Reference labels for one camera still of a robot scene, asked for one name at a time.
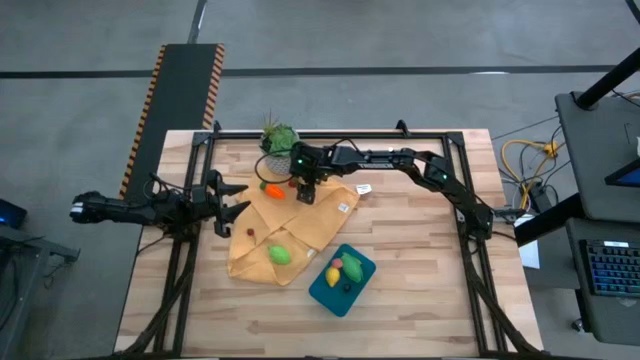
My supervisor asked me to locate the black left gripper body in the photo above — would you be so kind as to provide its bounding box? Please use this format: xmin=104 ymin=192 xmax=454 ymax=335
xmin=192 ymin=169 xmax=235 ymax=239

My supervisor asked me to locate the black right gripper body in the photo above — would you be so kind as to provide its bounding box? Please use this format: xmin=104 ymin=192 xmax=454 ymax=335
xmin=288 ymin=141 xmax=333 ymax=187

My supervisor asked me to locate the orange toy carrot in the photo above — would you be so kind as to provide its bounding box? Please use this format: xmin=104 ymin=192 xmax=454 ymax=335
xmin=258 ymin=180 xmax=287 ymax=201

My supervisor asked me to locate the round green toy lime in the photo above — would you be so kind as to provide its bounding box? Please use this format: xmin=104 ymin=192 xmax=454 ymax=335
xmin=266 ymin=243 xmax=292 ymax=267

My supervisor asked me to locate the long green toy mango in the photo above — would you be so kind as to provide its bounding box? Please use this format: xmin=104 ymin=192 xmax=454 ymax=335
xmin=340 ymin=252 xmax=365 ymax=284

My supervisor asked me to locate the teal plastic tupperware container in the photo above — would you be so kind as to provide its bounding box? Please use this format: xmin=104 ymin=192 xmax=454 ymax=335
xmin=308 ymin=243 xmax=377 ymax=318

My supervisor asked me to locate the potted green succulent plant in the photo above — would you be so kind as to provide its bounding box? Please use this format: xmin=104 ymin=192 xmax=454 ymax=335
xmin=258 ymin=110 xmax=301 ymax=176

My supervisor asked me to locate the orange cloth napkin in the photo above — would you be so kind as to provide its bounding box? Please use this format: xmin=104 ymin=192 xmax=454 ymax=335
xmin=226 ymin=163 xmax=360 ymax=287

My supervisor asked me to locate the black hazard-striped floor ramp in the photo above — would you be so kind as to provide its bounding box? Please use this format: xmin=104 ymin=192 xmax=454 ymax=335
xmin=118 ymin=43 xmax=225 ymax=204

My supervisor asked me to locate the grey metal stand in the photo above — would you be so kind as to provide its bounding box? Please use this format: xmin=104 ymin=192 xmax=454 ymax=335
xmin=0 ymin=224 xmax=81 ymax=360

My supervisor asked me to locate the black device with blue light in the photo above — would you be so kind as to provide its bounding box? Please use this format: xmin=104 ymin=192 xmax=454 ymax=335
xmin=0 ymin=198 xmax=28 ymax=230

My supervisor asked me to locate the white paper sheet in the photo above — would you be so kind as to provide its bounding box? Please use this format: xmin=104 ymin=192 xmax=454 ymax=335
xmin=518 ymin=239 xmax=542 ymax=270

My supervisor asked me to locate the black desk support bar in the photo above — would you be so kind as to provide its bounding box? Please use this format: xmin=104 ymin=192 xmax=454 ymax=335
xmin=513 ymin=192 xmax=584 ymax=247

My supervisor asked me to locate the large grey desk top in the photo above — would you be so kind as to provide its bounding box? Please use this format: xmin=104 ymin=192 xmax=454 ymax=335
xmin=553 ymin=91 xmax=640 ymax=224

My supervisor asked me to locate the black diagonal pole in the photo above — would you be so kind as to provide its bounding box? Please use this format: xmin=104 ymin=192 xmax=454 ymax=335
xmin=573 ymin=47 xmax=640 ymax=110

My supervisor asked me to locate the backlit computer keyboard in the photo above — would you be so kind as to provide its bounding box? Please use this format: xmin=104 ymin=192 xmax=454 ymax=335
xmin=579 ymin=238 xmax=640 ymax=297

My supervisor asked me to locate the blue-screen tablet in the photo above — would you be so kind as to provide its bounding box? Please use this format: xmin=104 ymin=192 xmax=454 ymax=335
xmin=603 ymin=158 xmax=640 ymax=189

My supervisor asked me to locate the small grey keyboard desk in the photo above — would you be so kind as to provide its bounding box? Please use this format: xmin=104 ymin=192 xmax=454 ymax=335
xmin=565 ymin=217 xmax=640 ymax=347

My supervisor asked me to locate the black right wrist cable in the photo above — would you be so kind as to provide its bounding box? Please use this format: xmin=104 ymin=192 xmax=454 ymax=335
xmin=253 ymin=152 xmax=297 ymax=185

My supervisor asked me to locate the black metal table frame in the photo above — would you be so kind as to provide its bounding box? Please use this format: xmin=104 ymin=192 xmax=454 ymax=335
xmin=119 ymin=119 xmax=546 ymax=359

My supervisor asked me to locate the yellow floor cable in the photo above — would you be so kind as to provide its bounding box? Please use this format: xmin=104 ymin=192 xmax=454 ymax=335
xmin=500 ymin=138 xmax=561 ymax=209

